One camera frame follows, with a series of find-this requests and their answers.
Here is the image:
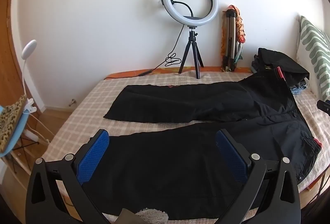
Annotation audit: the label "beige plaid blanket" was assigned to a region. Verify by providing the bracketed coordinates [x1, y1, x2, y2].
[42, 73, 330, 224]

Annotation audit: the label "white clip lamp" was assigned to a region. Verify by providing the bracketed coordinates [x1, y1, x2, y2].
[21, 39, 35, 113]

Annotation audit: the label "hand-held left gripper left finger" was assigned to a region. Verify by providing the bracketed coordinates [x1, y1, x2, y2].
[25, 129, 110, 224]

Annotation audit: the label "green patterned pillow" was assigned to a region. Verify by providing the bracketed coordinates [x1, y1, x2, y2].
[295, 15, 330, 104]

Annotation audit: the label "wooden door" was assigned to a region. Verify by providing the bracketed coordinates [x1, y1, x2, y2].
[0, 0, 26, 106]

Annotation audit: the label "black pants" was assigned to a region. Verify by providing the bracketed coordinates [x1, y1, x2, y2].
[103, 67, 323, 220]

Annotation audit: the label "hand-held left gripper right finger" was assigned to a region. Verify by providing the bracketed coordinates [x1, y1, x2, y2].
[216, 128, 302, 224]

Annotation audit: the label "white power strip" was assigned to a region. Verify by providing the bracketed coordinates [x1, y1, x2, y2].
[24, 130, 39, 142]

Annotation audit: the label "black mini tripod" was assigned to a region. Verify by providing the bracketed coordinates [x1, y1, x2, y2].
[178, 26, 204, 79]

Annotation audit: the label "beige knit cloth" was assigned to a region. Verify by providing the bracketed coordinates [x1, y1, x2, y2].
[135, 208, 169, 224]

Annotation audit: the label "black ring light cable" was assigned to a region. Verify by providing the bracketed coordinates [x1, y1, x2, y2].
[134, 24, 185, 77]

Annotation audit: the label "leopard print cushion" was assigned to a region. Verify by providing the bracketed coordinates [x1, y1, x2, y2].
[0, 94, 27, 153]

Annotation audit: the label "black folded garment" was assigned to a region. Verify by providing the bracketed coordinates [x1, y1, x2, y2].
[254, 48, 310, 85]

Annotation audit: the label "orange bed sheet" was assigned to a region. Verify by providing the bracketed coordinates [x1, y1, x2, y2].
[104, 66, 254, 80]

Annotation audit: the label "blue-grey folded cloth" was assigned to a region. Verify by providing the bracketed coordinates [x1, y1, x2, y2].
[289, 79, 308, 95]

